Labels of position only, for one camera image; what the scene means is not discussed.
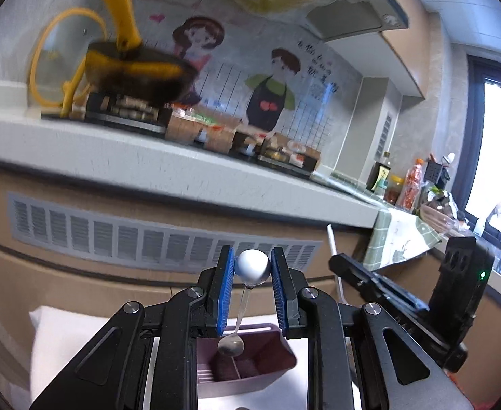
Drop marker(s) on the orange-red plastic bottle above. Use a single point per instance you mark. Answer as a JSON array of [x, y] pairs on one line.
[[412, 186]]

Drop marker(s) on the grey vent grille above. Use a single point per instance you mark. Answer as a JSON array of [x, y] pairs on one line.
[[105, 235]]

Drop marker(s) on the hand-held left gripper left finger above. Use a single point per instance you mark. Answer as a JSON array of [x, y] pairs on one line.
[[227, 294]]

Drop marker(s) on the purple utensil holder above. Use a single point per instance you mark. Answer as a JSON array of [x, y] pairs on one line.
[[272, 350]]

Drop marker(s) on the spoon with white ball end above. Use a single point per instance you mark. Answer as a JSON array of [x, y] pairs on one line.
[[252, 267]]

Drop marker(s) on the black gas stove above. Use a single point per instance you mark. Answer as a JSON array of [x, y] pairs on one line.
[[126, 117]]

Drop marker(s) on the glass lid with yellow rim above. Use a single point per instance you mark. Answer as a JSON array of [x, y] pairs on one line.
[[58, 51]]

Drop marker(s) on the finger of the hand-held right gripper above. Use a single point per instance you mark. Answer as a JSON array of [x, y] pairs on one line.
[[374, 279]]

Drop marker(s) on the brown basket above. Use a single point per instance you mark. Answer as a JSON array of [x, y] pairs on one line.
[[438, 211]]

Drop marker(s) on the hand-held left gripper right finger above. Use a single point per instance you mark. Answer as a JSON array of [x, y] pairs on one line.
[[279, 294]]

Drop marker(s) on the black utensil caddy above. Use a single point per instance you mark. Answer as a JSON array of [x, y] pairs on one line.
[[434, 173]]

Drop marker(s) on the dark sauce bottle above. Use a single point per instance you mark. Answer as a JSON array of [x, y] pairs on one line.
[[378, 175]]

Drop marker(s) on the range hood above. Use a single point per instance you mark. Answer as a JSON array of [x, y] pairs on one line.
[[344, 21]]

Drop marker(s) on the white plastic utensil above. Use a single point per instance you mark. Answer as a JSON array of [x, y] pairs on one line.
[[333, 243]]

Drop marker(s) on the green checked cloth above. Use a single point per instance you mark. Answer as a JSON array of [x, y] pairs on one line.
[[400, 235]]

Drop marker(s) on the cartoon wall poster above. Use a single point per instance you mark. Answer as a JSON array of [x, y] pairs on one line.
[[276, 94]]

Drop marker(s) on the jar with yellow lid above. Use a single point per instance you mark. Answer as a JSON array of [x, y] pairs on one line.
[[393, 190]]

